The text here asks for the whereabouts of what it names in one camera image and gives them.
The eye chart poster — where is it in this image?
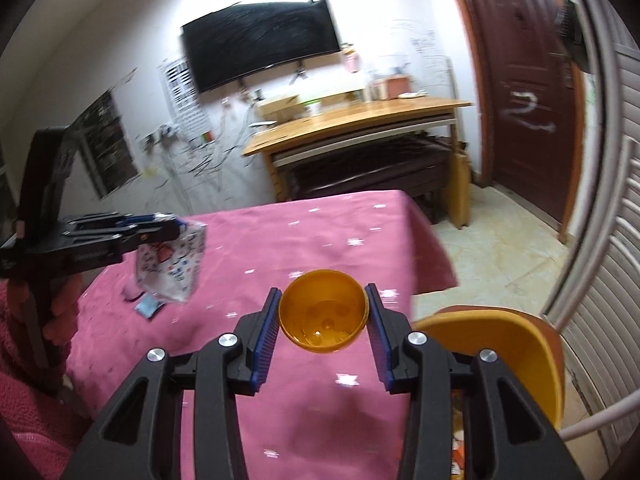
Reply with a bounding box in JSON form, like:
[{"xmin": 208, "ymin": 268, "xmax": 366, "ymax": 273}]
[{"xmin": 160, "ymin": 57, "xmax": 211, "ymax": 136}]

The white power strip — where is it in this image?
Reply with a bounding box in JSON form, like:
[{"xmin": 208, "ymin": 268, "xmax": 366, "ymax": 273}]
[{"xmin": 142, "ymin": 127, "xmax": 181, "ymax": 153}]

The black wall television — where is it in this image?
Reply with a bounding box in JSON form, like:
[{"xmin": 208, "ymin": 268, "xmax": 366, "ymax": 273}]
[{"xmin": 180, "ymin": 0, "xmax": 343, "ymax": 95}]

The pink star-print tablecloth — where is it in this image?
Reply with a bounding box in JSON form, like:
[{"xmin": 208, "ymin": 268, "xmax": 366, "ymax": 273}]
[{"xmin": 65, "ymin": 190, "xmax": 458, "ymax": 480}]

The yellow plastic bin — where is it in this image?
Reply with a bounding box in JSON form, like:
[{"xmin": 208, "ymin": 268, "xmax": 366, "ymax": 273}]
[{"xmin": 414, "ymin": 308, "xmax": 566, "ymax": 426}]

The black wall board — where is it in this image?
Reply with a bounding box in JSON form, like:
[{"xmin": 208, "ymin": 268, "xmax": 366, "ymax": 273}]
[{"xmin": 75, "ymin": 89, "xmax": 138, "ymax": 196}]

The cardboard box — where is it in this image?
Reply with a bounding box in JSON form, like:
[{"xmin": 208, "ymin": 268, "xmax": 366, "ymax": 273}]
[{"xmin": 257, "ymin": 94, "xmax": 301, "ymax": 123}]

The orange box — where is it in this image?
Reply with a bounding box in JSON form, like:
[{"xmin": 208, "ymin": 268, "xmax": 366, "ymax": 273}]
[{"xmin": 382, "ymin": 74, "xmax": 412, "ymax": 100}]

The person's left hand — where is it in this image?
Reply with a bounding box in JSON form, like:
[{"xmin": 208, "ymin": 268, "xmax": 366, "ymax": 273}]
[{"xmin": 42, "ymin": 274, "xmax": 83, "ymax": 361}]

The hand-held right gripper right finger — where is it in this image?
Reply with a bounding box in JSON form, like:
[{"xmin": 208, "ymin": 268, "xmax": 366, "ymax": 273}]
[{"xmin": 364, "ymin": 282, "xmax": 586, "ymax": 480}]

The folded wooden board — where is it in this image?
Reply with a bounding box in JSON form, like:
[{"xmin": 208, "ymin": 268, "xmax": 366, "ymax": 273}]
[{"xmin": 447, "ymin": 142, "xmax": 473, "ymax": 228}]

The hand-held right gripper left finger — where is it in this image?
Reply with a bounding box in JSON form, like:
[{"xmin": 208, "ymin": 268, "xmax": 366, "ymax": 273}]
[{"xmin": 60, "ymin": 287, "xmax": 281, "ymax": 480}]

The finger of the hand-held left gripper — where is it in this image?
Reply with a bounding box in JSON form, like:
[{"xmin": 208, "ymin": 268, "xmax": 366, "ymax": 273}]
[
  {"xmin": 64, "ymin": 211, "xmax": 168, "ymax": 233},
  {"xmin": 62, "ymin": 217, "xmax": 188, "ymax": 261}
]

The white chair with orange seat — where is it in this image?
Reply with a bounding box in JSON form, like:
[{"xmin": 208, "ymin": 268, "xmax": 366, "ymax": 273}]
[{"xmin": 440, "ymin": 0, "xmax": 640, "ymax": 443}]

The dark red door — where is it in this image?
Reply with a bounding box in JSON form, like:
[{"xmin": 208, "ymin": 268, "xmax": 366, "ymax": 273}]
[{"xmin": 442, "ymin": 0, "xmax": 586, "ymax": 246}]

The printed plastic snack wrapper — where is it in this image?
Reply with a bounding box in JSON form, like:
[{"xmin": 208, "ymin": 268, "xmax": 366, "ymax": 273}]
[{"xmin": 134, "ymin": 219, "xmax": 208, "ymax": 307}]

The black hanging bag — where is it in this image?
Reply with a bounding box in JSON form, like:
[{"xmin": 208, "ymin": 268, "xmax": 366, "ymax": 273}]
[{"xmin": 552, "ymin": 0, "xmax": 586, "ymax": 68}]

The dark wooden bench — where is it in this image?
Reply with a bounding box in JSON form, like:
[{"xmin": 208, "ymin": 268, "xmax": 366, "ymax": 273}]
[{"xmin": 277, "ymin": 135, "xmax": 453, "ymax": 223}]

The orange plastic capsule shell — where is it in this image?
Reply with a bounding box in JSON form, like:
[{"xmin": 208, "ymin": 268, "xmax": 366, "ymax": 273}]
[{"xmin": 278, "ymin": 270, "xmax": 371, "ymax": 356}]

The person's left forearm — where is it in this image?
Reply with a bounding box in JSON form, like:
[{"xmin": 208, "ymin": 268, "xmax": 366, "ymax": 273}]
[{"xmin": 0, "ymin": 280, "xmax": 98, "ymax": 480}]

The wooden desk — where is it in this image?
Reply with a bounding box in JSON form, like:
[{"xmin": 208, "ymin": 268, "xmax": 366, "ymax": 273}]
[{"xmin": 242, "ymin": 97, "xmax": 475, "ymax": 201}]

